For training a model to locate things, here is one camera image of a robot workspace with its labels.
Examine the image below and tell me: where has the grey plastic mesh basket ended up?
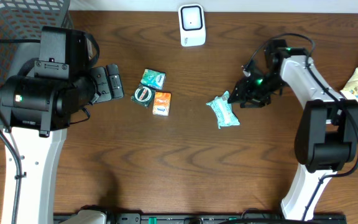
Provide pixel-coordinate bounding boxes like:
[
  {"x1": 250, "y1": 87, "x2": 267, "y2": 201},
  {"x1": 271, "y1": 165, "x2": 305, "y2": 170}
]
[{"x1": 0, "y1": 0, "x2": 73, "y2": 125}]

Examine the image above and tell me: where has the teal tissue pack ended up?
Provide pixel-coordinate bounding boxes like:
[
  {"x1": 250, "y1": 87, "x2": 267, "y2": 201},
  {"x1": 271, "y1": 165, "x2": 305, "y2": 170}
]
[{"x1": 140, "y1": 69, "x2": 166, "y2": 90}]

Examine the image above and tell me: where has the orange small box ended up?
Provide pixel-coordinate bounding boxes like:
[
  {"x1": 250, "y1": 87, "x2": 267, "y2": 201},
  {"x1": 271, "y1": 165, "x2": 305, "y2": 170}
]
[{"x1": 152, "y1": 92, "x2": 172, "y2": 116}]

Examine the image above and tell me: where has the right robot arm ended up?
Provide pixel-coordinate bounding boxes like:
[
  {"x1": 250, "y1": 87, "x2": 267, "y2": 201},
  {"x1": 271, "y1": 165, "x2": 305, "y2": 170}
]
[{"x1": 227, "y1": 35, "x2": 358, "y2": 222}]

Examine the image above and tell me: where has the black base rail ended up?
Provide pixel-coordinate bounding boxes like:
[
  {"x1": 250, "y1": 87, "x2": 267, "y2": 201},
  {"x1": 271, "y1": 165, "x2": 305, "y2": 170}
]
[{"x1": 53, "y1": 210, "x2": 347, "y2": 224}]

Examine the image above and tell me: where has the white barcode scanner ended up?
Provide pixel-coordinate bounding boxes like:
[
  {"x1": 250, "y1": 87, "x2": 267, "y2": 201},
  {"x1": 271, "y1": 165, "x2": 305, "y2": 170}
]
[{"x1": 178, "y1": 4, "x2": 206, "y2": 47}]

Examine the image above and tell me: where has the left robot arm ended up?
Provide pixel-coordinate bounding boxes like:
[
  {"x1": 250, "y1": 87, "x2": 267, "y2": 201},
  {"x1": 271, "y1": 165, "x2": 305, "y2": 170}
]
[{"x1": 0, "y1": 26, "x2": 124, "y2": 223}]

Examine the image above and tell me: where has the teal small packet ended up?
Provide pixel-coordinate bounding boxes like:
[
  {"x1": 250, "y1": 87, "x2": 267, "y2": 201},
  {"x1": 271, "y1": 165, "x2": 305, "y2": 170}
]
[{"x1": 206, "y1": 91, "x2": 240, "y2": 129}]

